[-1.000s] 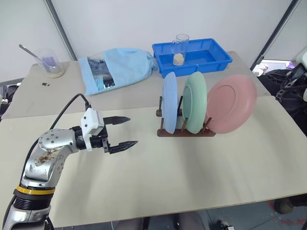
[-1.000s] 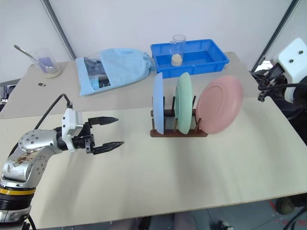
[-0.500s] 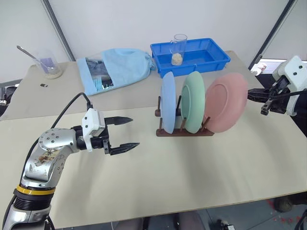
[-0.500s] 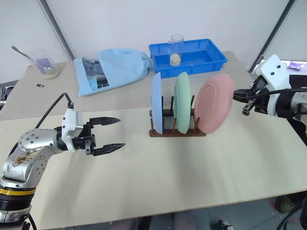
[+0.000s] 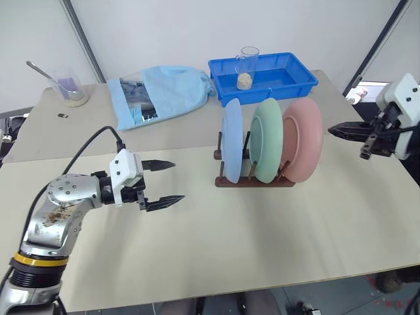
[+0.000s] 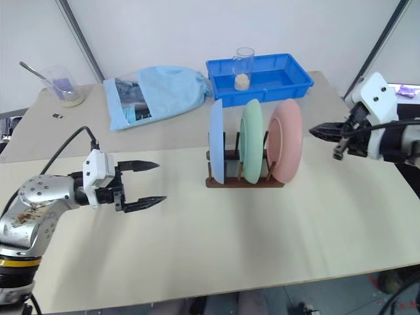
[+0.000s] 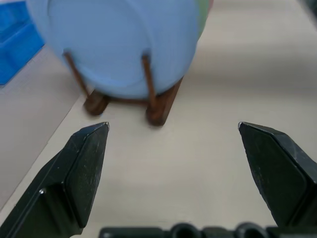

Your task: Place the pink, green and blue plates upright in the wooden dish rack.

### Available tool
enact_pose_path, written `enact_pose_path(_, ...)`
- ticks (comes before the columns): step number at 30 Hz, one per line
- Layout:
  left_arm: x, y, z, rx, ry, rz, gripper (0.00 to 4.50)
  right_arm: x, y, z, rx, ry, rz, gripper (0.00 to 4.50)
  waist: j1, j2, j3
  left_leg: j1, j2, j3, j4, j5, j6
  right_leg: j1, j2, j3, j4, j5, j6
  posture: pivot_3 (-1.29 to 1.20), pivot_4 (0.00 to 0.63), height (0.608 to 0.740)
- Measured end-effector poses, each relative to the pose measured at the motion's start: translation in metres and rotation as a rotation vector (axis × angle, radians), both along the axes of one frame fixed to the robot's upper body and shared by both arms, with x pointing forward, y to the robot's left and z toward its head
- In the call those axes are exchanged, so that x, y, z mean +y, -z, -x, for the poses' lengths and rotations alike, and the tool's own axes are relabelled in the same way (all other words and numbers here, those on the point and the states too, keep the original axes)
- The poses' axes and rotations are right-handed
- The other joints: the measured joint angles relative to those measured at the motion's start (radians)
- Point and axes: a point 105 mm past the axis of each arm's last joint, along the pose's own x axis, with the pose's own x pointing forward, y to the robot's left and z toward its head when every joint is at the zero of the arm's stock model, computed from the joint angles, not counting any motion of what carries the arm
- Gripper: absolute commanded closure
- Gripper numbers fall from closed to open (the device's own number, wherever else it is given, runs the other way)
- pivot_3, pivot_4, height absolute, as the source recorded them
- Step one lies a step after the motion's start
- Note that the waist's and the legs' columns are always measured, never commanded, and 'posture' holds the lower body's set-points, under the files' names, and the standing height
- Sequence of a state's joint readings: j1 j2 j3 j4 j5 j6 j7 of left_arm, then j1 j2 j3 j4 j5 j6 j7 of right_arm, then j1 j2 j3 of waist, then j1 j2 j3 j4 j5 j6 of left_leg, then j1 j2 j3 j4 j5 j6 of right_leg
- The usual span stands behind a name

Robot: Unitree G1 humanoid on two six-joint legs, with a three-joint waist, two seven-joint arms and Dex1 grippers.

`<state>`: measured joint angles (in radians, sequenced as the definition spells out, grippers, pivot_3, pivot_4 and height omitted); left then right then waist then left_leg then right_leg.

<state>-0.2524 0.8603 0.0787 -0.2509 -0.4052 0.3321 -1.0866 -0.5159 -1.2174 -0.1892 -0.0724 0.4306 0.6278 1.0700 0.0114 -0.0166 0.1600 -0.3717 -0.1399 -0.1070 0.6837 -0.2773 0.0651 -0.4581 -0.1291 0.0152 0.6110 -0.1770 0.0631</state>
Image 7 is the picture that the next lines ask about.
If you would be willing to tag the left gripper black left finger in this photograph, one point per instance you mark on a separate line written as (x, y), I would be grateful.
(62, 178)

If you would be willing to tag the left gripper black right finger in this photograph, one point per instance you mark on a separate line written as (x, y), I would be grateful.
(280, 173)

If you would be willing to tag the blue plastic plate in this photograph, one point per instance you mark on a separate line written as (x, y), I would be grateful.
(111, 44)

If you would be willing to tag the green plastic plate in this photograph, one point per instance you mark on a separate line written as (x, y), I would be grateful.
(203, 17)

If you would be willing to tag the wooden dish rack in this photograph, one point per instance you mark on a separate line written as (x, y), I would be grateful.
(158, 111)

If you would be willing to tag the beige table cover sheet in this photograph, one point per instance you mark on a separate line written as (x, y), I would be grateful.
(29, 111)
(173, 173)

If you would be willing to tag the blue plastic bin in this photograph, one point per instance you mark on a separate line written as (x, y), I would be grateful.
(17, 49)

